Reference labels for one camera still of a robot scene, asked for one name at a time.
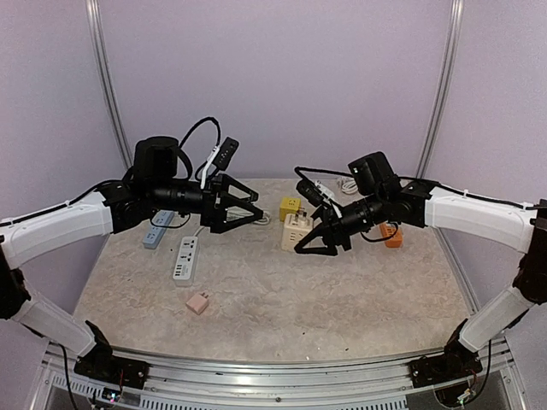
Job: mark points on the left aluminium frame post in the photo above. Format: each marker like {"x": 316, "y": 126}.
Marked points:
{"x": 94, "y": 18}

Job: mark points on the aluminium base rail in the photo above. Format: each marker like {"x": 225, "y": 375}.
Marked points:
{"x": 185, "y": 383}

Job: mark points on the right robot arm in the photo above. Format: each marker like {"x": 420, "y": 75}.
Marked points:
{"x": 387, "y": 197}

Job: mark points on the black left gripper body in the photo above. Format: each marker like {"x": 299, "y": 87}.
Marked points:
{"x": 208, "y": 213}

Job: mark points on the pink usb charger plug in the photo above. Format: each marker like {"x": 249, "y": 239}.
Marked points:
{"x": 198, "y": 303}

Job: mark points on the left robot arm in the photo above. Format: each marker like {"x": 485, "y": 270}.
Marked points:
{"x": 111, "y": 207}

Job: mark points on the right aluminium frame post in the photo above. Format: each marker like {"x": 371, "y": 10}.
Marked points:
{"x": 443, "y": 87}

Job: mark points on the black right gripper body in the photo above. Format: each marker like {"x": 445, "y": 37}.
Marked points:
{"x": 337, "y": 228}

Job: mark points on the blue power strip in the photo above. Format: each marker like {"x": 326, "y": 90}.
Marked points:
{"x": 158, "y": 227}

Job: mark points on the aluminium frame post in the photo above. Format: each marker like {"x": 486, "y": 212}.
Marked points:
{"x": 94, "y": 18}
{"x": 443, "y": 87}

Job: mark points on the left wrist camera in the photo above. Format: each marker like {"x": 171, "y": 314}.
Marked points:
{"x": 219, "y": 159}

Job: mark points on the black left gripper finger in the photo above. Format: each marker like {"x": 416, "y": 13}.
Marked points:
{"x": 235, "y": 216}
{"x": 234, "y": 192}

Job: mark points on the beige cube socket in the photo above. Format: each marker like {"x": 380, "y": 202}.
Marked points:
{"x": 296, "y": 227}

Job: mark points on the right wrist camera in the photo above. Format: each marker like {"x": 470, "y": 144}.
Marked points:
{"x": 317, "y": 194}

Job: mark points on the yellow cube socket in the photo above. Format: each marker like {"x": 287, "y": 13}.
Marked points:
{"x": 289, "y": 205}

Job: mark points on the orange power strip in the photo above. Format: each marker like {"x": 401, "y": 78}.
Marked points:
{"x": 392, "y": 235}

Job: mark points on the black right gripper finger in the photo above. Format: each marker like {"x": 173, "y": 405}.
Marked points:
{"x": 324, "y": 219}
{"x": 328, "y": 247}

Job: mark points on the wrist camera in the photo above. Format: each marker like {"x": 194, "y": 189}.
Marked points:
{"x": 317, "y": 194}
{"x": 219, "y": 159}

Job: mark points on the white power strip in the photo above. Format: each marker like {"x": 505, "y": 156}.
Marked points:
{"x": 186, "y": 261}

